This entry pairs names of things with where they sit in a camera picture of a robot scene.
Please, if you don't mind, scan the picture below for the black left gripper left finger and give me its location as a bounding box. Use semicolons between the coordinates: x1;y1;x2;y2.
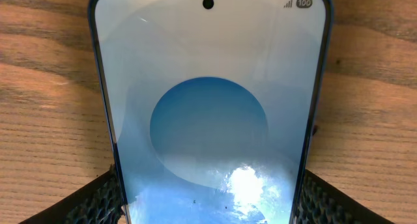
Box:
20;165;125;224

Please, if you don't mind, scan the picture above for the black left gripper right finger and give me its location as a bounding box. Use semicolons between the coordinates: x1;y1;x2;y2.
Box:
293;170;394;224

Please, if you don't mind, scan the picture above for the blue Samsung Galaxy smartphone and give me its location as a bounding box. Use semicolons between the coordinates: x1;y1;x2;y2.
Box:
88;0;333;224

